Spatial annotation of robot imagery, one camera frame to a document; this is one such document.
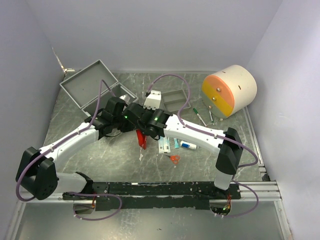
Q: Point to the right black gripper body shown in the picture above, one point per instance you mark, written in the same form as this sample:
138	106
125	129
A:
151	111

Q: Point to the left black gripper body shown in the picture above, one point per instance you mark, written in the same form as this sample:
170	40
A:
124	125

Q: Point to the red first aid pouch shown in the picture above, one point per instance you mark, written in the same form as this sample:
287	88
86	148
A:
142	139

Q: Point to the white blue gauze packet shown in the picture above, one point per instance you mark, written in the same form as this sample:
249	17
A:
164	145

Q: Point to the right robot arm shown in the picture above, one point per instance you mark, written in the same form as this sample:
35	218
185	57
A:
162	123

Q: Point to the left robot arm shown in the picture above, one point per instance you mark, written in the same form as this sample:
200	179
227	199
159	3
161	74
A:
38	170

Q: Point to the grey divided tray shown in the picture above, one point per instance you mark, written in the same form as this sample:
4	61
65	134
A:
173	100

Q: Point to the teal white bandage packet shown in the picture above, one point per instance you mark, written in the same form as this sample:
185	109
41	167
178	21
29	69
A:
176	143

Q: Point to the white blue tube bottle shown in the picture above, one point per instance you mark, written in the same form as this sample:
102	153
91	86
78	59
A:
188	145

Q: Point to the orange small scissors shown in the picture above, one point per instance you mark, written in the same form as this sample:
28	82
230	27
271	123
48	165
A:
174	158

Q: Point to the green cap marker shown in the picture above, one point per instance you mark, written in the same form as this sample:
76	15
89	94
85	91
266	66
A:
200	118

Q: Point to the grey open storage case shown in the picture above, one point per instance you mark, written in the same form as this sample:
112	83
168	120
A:
84	86

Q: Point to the beige cylinder drum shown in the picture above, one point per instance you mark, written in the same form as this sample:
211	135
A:
229	90

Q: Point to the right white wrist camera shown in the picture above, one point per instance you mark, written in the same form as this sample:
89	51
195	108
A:
153	100

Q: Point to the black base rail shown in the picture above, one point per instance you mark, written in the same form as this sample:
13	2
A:
149	195

